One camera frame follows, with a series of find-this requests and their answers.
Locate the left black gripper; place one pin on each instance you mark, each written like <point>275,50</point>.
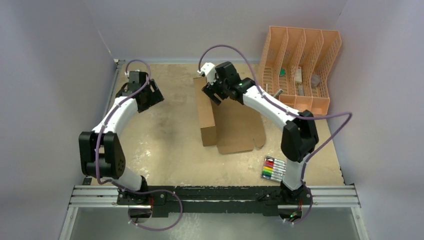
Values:
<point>156,97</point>

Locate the orange plastic file organizer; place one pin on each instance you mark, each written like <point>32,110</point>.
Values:
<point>296,63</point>

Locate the white paper box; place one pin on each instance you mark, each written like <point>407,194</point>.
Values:
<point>298,75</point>

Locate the clear plastic cup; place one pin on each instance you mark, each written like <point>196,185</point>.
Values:
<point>315,80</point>

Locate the green small object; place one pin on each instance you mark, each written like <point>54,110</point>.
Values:
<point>282,72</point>

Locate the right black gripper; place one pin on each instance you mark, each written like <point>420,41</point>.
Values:
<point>216,91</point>

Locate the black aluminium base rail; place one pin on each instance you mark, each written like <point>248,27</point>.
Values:
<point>265,200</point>

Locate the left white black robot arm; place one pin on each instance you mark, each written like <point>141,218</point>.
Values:
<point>101,153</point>

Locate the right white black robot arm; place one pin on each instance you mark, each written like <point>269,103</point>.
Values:
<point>299,132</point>

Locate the pack of coloured markers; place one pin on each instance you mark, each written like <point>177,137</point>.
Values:
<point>273,169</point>

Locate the brown cardboard box sheet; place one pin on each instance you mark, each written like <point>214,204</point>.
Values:
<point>230,126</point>

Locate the black white striped item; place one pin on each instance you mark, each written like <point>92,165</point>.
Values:
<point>278,93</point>

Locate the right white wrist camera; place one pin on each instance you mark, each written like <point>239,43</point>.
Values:
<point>208,70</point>

